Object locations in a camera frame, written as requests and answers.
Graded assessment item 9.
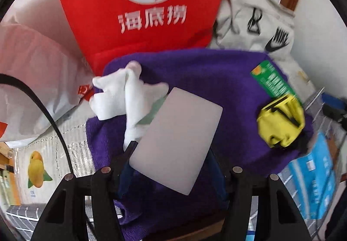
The white sponge block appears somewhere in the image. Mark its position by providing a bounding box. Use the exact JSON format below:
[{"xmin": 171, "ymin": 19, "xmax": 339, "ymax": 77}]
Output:
[{"xmin": 129, "ymin": 87, "xmax": 223, "ymax": 195}]

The yellow black pouch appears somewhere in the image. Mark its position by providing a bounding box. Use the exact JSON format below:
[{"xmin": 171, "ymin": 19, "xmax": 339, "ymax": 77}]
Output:
[{"xmin": 256, "ymin": 94, "xmax": 305, "ymax": 148}]

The green wet wipes packet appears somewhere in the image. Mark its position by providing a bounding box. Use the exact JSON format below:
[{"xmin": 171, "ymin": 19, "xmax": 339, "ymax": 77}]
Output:
[{"xmin": 250, "ymin": 60, "xmax": 301, "ymax": 103}]

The purple towel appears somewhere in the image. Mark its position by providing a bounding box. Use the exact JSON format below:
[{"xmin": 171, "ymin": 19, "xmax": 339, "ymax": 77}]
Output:
[{"xmin": 85, "ymin": 47, "xmax": 315, "ymax": 240}]

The blue tissue box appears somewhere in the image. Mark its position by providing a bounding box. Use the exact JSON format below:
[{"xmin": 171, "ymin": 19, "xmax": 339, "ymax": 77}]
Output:
[{"xmin": 288, "ymin": 132, "xmax": 336, "ymax": 219}]

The grey checkered tablecloth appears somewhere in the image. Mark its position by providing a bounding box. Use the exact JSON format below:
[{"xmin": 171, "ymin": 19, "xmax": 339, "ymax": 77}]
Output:
[{"xmin": 5, "ymin": 86, "xmax": 342, "ymax": 241}]

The grey Nike pouch bag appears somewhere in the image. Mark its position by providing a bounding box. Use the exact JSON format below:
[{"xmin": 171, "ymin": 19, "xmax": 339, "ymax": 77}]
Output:
[{"xmin": 209, "ymin": 0, "xmax": 294, "ymax": 60}]

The white Miniso plastic bag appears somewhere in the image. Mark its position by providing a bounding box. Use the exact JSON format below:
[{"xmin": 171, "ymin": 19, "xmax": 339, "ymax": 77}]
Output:
[{"xmin": 1, "ymin": 24, "xmax": 93, "ymax": 148}]

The red Haidilao paper bag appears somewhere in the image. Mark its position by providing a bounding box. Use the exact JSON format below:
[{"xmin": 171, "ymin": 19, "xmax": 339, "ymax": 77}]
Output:
[{"xmin": 60, "ymin": 0, "xmax": 221, "ymax": 75}]

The black cable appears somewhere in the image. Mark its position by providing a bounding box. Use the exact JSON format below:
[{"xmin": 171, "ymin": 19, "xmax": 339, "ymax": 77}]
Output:
[{"xmin": 0, "ymin": 73, "xmax": 75, "ymax": 177}]

